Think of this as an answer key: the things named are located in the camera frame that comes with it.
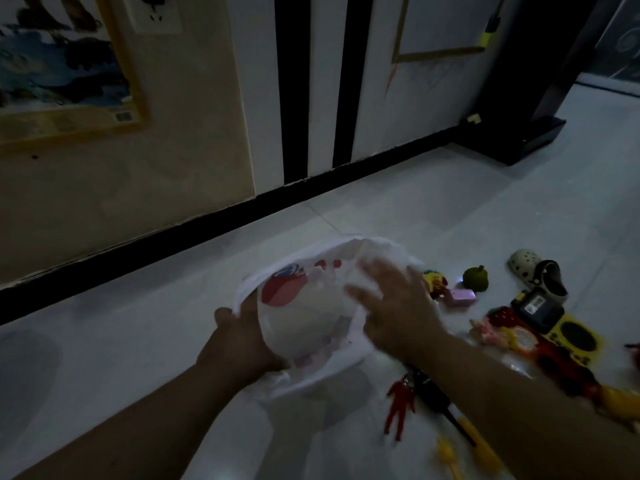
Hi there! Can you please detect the person's right hand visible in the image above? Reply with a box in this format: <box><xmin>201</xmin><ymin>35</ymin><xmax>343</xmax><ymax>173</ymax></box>
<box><xmin>345</xmin><ymin>257</ymin><xmax>449</xmax><ymax>363</ymax></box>

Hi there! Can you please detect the person's left hand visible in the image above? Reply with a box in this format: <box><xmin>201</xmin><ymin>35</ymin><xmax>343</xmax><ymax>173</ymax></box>
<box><xmin>195</xmin><ymin>289</ymin><xmax>289</xmax><ymax>388</ymax></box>

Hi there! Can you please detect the white plastic bag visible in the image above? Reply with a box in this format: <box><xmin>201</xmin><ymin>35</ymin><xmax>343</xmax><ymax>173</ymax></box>
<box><xmin>232</xmin><ymin>235</ymin><xmax>441</xmax><ymax>401</ymax></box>

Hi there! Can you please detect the red figure toy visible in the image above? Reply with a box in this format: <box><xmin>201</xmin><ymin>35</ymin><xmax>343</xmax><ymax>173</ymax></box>
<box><xmin>383</xmin><ymin>378</ymin><xmax>417</xmax><ymax>442</ymax></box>

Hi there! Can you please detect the cream clog shoe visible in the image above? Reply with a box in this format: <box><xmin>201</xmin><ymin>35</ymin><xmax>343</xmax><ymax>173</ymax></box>
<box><xmin>507</xmin><ymin>249</ymin><xmax>569</xmax><ymax>305</ymax></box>

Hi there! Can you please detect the black yellow device toy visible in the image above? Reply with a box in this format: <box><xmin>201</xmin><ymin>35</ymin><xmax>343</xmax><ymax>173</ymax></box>
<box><xmin>511</xmin><ymin>288</ymin><xmax>565</xmax><ymax>331</ymax></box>

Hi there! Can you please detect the yellow stretchy figure toy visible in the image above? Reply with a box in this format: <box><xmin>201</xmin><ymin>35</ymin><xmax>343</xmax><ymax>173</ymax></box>
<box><xmin>435</xmin><ymin>417</ymin><xmax>503</xmax><ymax>480</ymax></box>

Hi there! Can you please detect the red ladybug toy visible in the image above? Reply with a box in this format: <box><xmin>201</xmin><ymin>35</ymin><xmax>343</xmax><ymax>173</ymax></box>
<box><xmin>535</xmin><ymin>342</ymin><xmax>603</xmax><ymax>401</ymax></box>

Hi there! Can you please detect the yellow music player toy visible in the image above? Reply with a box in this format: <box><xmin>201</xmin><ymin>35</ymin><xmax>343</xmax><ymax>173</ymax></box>
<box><xmin>542</xmin><ymin>314</ymin><xmax>603</xmax><ymax>368</ymax></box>

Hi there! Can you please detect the person's right forearm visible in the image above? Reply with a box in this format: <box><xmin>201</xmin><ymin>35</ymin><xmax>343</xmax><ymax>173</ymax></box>
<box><xmin>409</xmin><ymin>332</ymin><xmax>640</xmax><ymax>480</ymax></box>

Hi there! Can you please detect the person's left forearm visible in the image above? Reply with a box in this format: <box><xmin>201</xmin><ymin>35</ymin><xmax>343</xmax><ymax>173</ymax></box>
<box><xmin>9</xmin><ymin>362</ymin><xmax>276</xmax><ymax>480</ymax></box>

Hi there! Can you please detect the black cabinet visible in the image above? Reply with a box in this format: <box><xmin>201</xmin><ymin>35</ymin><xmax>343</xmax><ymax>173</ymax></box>
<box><xmin>452</xmin><ymin>0</ymin><xmax>601</xmax><ymax>165</ymax></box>

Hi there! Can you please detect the yellow black plug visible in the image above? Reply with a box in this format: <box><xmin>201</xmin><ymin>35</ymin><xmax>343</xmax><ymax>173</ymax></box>
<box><xmin>477</xmin><ymin>9</ymin><xmax>503</xmax><ymax>48</ymax></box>

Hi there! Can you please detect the dark glass door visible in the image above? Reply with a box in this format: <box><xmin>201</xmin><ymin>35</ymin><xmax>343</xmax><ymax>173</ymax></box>
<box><xmin>579</xmin><ymin>0</ymin><xmax>640</xmax><ymax>95</ymax></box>

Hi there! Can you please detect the white framed wall panel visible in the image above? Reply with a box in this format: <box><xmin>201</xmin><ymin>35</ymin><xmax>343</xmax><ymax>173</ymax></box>
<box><xmin>391</xmin><ymin>0</ymin><xmax>506</xmax><ymax>63</ymax></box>

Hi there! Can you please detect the colourful wall chart poster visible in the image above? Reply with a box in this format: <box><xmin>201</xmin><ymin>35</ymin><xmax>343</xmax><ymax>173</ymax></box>
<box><xmin>0</xmin><ymin>0</ymin><xmax>151</xmax><ymax>145</ymax></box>

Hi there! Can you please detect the white wall socket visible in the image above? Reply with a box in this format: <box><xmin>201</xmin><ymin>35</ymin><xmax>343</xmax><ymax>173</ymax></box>
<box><xmin>122</xmin><ymin>0</ymin><xmax>183</xmax><ymax>35</ymax></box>

